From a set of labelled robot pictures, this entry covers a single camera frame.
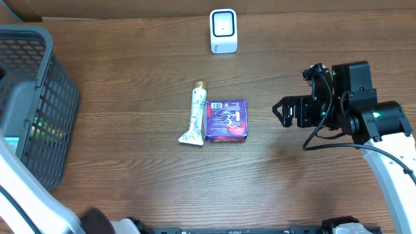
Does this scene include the purple Carefree pad pack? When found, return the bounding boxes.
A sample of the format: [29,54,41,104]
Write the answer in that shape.
[203,99,248,142]

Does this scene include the white bamboo print tube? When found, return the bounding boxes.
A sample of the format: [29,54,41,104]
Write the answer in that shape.
[178,81,207,146]

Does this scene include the green yellow snack packet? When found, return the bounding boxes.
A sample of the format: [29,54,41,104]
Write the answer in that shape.
[30,121,64,142]

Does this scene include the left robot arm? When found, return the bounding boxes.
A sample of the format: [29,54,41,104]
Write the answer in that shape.
[1,136,153,234]

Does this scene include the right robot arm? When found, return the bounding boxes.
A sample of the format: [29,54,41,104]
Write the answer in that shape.
[272,61,415,233]

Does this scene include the white barcode scanner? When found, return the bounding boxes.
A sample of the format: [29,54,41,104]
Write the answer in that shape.
[209,8,238,54]

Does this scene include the grey plastic basket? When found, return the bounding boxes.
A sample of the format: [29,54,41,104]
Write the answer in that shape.
[1,24,81,190]

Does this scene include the teal plastic packet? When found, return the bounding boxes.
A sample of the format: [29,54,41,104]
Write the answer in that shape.
[5,137,20,153]

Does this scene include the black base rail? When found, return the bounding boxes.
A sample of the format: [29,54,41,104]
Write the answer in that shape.
[137,216,382,234]

